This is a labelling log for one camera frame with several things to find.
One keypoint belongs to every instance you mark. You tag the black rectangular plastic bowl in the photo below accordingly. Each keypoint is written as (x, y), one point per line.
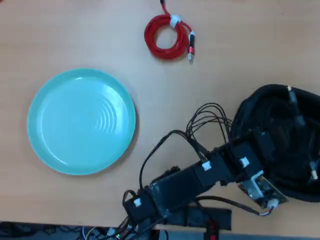
(250, 112)

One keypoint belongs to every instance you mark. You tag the red and black table clamp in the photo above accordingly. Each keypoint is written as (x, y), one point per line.
(212, 230)

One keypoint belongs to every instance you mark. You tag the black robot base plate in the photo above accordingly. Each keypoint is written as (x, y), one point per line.
(212, 217)

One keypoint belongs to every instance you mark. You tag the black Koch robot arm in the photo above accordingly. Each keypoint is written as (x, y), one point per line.
(180, 185)

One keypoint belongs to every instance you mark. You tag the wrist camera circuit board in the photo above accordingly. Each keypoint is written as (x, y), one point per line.
(262, 191)

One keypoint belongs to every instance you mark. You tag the light teal round plate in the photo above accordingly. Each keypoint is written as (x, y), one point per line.
(81, 122)

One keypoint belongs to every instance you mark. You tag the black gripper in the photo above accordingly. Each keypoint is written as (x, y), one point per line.
(246, 161)

